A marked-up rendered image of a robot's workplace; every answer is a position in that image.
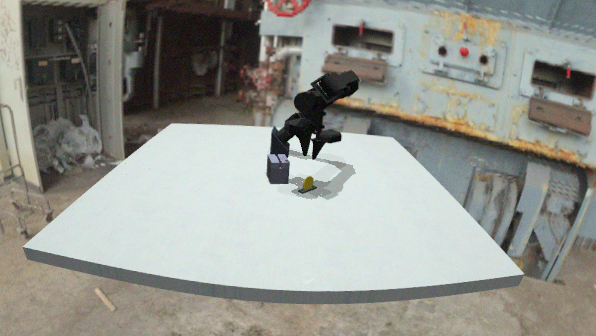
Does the gold coin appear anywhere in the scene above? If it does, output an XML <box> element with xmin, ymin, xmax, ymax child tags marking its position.
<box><xmin>303</xmin><ymin>176</ymin><xmax>314</xmax><ymax>190</ymax></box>

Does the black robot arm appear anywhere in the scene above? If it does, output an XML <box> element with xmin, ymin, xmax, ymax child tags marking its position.
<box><xmin>275</xmin><ymin>70</ymin><xmax>360</xmax><ymax>145</ymax></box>

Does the green rectangular frame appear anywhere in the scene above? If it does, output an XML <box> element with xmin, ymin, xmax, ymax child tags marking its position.
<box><xmin>298</xmin><ymin>185</ymin><xmax>317</xmax><ymax>194</ymax></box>

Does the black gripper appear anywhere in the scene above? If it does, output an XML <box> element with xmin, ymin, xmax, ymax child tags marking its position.
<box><xmin>284</xmin><ymin>109</ymin><xmax>342</xmax><ymax>159</ymax></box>

